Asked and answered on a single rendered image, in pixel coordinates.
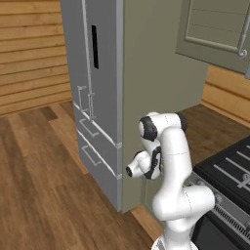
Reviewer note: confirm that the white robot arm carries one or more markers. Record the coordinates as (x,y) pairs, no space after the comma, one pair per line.
(174,153)

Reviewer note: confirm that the grey steel fridge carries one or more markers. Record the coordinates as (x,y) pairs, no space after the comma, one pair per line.
(104,97)

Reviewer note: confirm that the tall olive cupboard panel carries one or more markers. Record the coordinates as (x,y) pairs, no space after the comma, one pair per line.
(153,65)

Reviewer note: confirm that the olive base cupboard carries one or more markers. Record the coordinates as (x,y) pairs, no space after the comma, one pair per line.
(149,195)

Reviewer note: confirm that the silver stove knob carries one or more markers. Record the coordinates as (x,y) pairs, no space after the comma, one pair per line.
(199,183)
(217,198)

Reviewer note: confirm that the black and steel stove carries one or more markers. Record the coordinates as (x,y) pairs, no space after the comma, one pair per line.
(228,175)

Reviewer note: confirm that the olive wall cupboard door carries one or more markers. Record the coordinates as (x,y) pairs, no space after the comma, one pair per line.
(211,22)

